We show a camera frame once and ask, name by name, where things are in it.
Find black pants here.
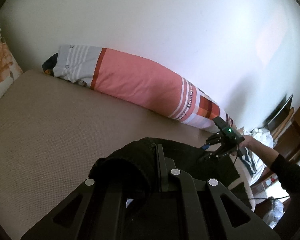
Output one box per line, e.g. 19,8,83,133
89,138,253,239

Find black cable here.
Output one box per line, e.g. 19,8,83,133
247,195,291,202

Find right forearm black sleeve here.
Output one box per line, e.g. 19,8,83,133
270,155,300,239

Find person's right hand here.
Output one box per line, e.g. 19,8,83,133
238,135,279,168

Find long pink striped pillow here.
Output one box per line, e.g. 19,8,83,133
42,45,235,132

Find dark wooden furniture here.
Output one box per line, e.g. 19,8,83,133
262,96,300,163

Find striped white cloth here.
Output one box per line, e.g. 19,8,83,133
238,127,274,186

